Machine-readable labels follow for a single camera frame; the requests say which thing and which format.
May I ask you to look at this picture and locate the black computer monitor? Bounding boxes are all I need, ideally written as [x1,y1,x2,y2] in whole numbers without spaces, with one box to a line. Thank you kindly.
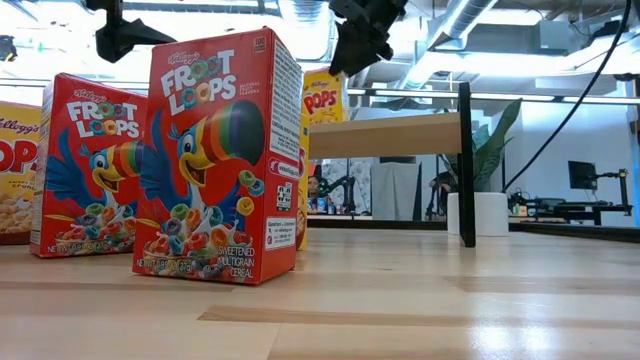
[567,160,599,191]

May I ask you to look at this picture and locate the black desk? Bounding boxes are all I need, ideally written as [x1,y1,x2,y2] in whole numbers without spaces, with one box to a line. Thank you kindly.
[509,198,634,226]

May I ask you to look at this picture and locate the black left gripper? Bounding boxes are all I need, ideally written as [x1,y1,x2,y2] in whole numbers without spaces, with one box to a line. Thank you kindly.
[83,0,176,64]

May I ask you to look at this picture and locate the white cloth cover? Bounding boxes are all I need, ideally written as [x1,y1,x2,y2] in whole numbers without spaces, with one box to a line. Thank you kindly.
[370,162,421,221]

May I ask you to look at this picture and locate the green plant in white pot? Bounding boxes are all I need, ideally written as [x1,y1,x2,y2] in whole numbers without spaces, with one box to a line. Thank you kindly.
[438,98,524,238]

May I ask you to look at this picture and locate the wooden shelf black metal legs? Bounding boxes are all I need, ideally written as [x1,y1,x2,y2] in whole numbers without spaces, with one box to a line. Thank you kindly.
[308,82,476,249]

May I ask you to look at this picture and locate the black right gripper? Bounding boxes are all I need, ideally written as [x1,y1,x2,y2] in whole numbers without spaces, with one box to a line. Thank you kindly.
[328,0,409,78]

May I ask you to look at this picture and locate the silver ventilation duct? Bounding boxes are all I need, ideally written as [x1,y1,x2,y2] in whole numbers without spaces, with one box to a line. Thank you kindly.
[402,0,496,89]

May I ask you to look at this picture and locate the long black hanging cable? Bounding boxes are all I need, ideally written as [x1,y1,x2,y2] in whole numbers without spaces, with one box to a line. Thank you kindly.
[501,0,635,194]

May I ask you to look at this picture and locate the person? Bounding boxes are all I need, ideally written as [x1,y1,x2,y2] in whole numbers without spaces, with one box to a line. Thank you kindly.
[306,174,322,214]

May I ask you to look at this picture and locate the white patterned panel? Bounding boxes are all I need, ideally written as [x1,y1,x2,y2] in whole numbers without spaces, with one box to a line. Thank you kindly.
[319,158,374,201]

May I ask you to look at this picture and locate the red Froot Loops cereal box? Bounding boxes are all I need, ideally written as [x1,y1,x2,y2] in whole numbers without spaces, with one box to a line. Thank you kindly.
[28,73,150,259]
[132,27,305,286]

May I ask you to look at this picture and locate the black ceiling fixture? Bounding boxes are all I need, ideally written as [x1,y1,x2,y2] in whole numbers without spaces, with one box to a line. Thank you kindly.
[0,34,19,64]

